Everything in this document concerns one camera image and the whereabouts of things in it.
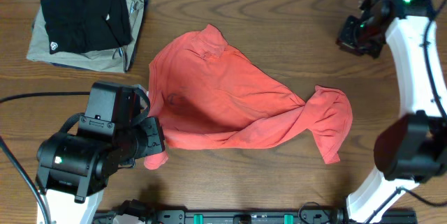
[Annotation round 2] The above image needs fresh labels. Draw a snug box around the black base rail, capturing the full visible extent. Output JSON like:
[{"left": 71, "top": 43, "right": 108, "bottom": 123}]
[{"left": 94, "top": 199, "right": 418, "bottom": 224}]

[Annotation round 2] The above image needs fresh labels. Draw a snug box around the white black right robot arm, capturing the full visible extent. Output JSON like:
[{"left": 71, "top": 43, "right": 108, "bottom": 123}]
[{"left": 331, "top": 0, "right": 446, "bottom": 223}]

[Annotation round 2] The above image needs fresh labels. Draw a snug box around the black folded garment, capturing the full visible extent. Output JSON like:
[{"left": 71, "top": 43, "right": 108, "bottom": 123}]
[{"left": 41, "top": 0, "right": 132, "bottom": 54}]

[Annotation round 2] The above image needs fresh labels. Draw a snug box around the red printed t-shirt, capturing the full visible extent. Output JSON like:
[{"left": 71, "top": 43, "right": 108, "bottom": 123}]
[{"left": 148, "top": 25, "right": 353, "bottom": 164}]

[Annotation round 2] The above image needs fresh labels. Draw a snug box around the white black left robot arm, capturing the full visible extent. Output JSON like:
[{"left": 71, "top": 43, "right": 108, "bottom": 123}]
[{"left": 36, "top": 114, "right": 165, "bottom": 223}]

